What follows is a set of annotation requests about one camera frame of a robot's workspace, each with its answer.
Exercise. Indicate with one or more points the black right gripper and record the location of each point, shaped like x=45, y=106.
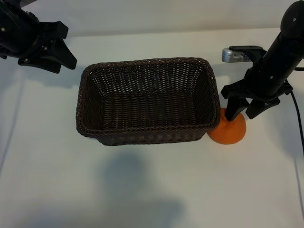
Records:
x=268, y=83

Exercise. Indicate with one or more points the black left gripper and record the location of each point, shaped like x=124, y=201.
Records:
x=21, y=33

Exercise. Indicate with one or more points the orange mandarin fruit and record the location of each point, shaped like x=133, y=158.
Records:
x=228, y=133

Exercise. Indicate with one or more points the dark brown wicker basket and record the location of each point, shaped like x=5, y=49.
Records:
x=147, y=111

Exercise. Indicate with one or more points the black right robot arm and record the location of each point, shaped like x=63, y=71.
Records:
x=289, y=31

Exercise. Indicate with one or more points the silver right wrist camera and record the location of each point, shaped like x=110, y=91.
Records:
x=231, y=55

